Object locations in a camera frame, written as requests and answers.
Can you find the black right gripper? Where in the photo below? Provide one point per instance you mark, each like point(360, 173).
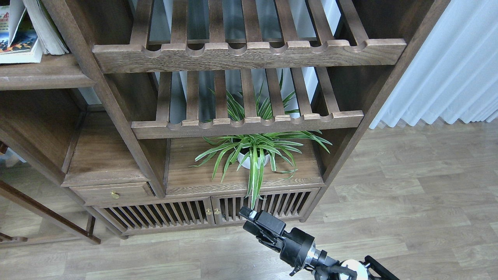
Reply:
point(295, 248)

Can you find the yellow cover book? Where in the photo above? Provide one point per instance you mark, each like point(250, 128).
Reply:
point(48, 33)

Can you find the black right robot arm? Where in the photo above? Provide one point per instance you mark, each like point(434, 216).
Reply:
point(324, 267)

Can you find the white plant pot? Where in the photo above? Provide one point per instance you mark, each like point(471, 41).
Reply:
point(245, 161)

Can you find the green spider plant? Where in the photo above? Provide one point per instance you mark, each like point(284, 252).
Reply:
point(225, 149)

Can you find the dark wooden bookshelf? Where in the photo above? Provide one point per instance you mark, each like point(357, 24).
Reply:
point(124, 113)

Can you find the brass drawer knob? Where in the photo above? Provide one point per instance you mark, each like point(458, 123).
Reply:
point(114, 195)

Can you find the white pleated curtain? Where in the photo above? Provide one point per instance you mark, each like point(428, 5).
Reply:
point(454, 75)

